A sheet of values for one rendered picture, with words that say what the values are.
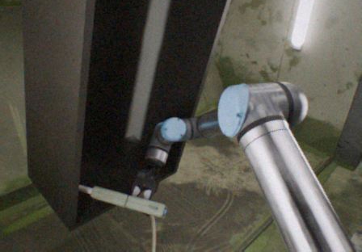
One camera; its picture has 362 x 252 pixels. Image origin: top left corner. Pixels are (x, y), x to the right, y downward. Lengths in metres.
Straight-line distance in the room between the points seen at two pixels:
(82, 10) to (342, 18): 2.20
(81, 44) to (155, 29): 0.70
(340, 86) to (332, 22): 0.51
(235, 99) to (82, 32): 0.41
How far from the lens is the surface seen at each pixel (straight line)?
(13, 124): 2.13
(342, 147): 2.92
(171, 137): 1.21
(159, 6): 1.47
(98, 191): 1.32
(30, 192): 2.15
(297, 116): 0.78
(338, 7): 2.73
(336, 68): 2.77
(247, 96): 0.69
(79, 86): 0.89
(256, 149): 0.67
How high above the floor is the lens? 1.41
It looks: 25 degrees down
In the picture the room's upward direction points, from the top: 5 degrees clockwise
